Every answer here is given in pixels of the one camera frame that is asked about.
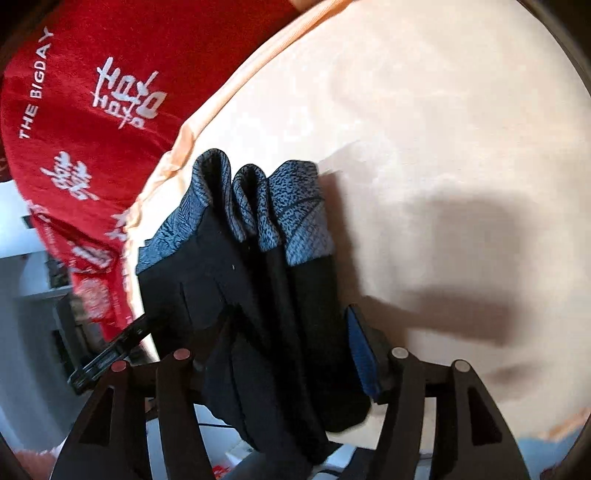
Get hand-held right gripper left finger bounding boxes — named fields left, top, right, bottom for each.
left=48, top=320, right=230, bottom=480

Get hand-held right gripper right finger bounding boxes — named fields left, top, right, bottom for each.
left=346, top=302, right=532, bottom=480

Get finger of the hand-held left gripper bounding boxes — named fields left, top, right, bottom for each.
left=107, top=316, right=162, bottom=354

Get black pants with grey waistband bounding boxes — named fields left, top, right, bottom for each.
left=135, top=148, right=373, bottom=468

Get white shelf unit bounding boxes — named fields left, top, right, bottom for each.
left=0, top=253, right=93, bottom=418

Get red printed blanket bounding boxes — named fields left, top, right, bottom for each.
left=0, top=0, right=303, bottom=343

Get peach bed sheet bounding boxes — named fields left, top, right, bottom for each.
left=121, top=0, right=591, bottom=452

